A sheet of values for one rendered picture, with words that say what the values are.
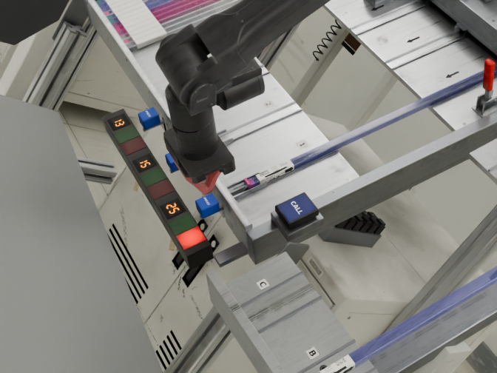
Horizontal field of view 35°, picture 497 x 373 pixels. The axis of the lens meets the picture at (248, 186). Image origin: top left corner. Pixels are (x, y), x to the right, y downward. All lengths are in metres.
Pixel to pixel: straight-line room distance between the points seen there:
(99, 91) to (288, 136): 1.57
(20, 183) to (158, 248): 0.67
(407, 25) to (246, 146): 0.40
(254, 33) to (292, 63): 2.96
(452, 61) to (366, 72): 2.20
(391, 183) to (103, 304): 0.47
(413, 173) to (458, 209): 1.98
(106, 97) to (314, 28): 1.39
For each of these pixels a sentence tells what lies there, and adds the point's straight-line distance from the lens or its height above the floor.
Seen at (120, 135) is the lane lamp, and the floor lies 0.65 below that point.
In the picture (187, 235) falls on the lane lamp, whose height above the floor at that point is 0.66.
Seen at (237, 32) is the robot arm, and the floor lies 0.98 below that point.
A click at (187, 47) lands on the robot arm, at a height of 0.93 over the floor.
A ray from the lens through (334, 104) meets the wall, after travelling 3.65.
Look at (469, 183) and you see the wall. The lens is 3.19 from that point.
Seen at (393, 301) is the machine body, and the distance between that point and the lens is 1.52.
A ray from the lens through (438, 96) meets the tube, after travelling 1.32.
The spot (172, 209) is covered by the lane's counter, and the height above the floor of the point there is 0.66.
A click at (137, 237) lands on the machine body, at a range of 1.84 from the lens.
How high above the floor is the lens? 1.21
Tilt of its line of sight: 23 degrees down
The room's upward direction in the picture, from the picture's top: 35 degrees clockwise
